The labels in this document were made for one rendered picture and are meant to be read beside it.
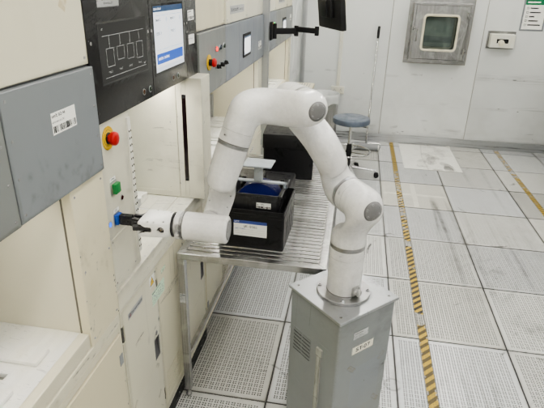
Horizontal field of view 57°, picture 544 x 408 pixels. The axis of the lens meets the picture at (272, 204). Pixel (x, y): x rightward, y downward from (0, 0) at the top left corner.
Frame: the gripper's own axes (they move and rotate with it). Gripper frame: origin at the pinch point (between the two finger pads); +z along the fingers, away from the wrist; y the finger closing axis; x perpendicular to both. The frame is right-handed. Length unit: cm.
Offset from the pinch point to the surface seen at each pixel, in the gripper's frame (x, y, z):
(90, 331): -24.3, -22.9, 2.7
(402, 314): -110, 125, -104
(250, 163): -2, 63, -25
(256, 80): 4, 215, 4
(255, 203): -15, 54, -29
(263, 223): -22, 50, -33
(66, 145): 29.9, -22.4, 1.7
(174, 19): 53, 57, 2
